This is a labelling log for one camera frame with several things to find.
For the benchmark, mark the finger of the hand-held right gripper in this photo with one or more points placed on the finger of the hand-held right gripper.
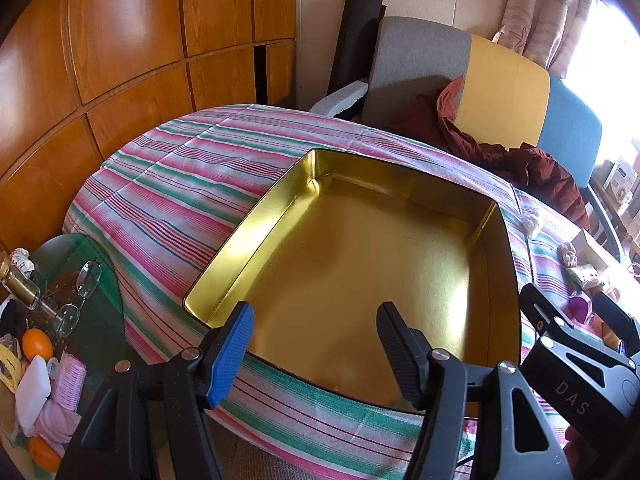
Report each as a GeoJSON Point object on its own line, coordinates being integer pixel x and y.
{"type": "Point", "coordinates": [542, 310]}
{"type": "Point", "coordinates": [617, 322]}

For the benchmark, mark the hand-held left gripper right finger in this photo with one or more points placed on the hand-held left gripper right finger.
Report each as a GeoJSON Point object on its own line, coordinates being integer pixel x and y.
{"type": "Point", "coordinates": [405, 360]}

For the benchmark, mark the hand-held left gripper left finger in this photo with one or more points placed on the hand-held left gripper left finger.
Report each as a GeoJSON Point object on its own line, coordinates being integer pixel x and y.
{"type": "Point", "coordinates": [235, 355]}

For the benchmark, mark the purple pouch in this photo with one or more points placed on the purple pouch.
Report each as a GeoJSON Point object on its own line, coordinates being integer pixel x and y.
{"type": "Point", "coordinates": [582, 307]}

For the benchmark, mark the small green box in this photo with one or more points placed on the small green box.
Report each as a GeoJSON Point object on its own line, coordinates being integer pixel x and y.
{"type": "Point", "coordinates": [582, 275]}

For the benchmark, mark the white scrunchie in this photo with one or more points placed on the white scrunchie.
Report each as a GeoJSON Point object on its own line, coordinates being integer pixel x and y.
{"type": "Point", "coordinates": [567, 255]}

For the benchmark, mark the white cardboard box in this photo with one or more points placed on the white cardboard box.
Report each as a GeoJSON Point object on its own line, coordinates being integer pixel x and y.
{"type": "Point", "coordinates": [592, 250]}

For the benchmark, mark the white bundle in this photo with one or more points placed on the white bundle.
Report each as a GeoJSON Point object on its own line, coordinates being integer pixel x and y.
{"type": "Point", "coordinates": [532, 222]}

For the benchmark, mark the gold metal tin box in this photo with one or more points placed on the gold metal tin box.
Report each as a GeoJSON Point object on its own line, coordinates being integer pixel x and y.
{"type": "Point", "coordinates": [350, 260]}

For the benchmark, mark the wooden desk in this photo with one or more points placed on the wooden desk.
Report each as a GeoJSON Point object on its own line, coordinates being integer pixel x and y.
{"type": "Point", "coordinates": [625, 225]}

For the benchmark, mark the green glass side table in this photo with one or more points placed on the green glass side table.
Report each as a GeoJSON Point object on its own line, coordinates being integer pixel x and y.
{"type": "Point", "coordinates": [107, 310]}

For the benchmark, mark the white product carton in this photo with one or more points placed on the white product carton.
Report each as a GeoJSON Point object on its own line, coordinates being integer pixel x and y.
{"type": "Point", "coordinates": [620, 180]}

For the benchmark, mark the dark red jacket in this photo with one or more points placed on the dark red jacket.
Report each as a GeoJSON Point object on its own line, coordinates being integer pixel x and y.
{"type": "Point", "coordinates": [530, 165]}

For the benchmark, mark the eyeglasses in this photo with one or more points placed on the eyeglasses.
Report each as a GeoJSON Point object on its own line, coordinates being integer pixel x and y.
{"type": "Point", "coordinates": [89, 280]}

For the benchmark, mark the striped pink green blanket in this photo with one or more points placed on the striped pink green blanket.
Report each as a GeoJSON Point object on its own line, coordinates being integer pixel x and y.
{"type": "Point", "coordinates": [175, 200]}

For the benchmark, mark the pink comb brush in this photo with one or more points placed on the pink comb brush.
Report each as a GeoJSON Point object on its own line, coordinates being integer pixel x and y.
{"type": "Point", "coordinates": [70, 380]}

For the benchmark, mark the pink folded cloth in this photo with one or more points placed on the pink folded cloth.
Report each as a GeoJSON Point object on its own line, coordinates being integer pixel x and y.
{"type": "Point", "coordinates": [57, 425]}

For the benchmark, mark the orange fruit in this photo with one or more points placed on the orange fruit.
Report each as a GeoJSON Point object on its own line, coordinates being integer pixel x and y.
{"type": "Point", "coordinates": [37, 345]}
{"type": "Point", "coordinates": [44, 454]}

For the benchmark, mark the white rectangular block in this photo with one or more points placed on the white rectangular block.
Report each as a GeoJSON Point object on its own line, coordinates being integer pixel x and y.
{"type": "Point", "coordinates": [32, 392]}

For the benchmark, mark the grey yellow blue armchair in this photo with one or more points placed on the grey yellow blue armchair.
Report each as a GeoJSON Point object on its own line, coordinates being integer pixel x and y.
{"type": "Point", "coordinates": [505, 85]}

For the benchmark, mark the brass bottle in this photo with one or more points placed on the brass bottle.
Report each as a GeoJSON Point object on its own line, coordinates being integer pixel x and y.
{"type": "Point", "coordinates": [17, 280]}

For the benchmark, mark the crumpled white paper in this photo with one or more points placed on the crumpled white paper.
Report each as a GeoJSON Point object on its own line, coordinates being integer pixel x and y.
{"type": "Point", "coordinates": [20, 257]}

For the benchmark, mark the window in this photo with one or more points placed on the window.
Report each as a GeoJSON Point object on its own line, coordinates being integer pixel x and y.
{"type": "Point", "coordinates": [620, 85]}

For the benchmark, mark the pale patterned curtain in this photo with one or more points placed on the pale patterned curtain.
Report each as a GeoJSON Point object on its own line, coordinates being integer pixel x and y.
{"type": "Point", "coordinates": [550, 15]}

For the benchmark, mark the black rolled mat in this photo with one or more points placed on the black rolled mat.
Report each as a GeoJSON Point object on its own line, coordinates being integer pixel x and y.
{"type": "Point", "coordinates": [357, 35]}

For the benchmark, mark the wooden wardrobe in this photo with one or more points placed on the wooden wardrobe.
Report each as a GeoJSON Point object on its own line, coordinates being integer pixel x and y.
{"type": "Point", "coordinates": [125, 35]}

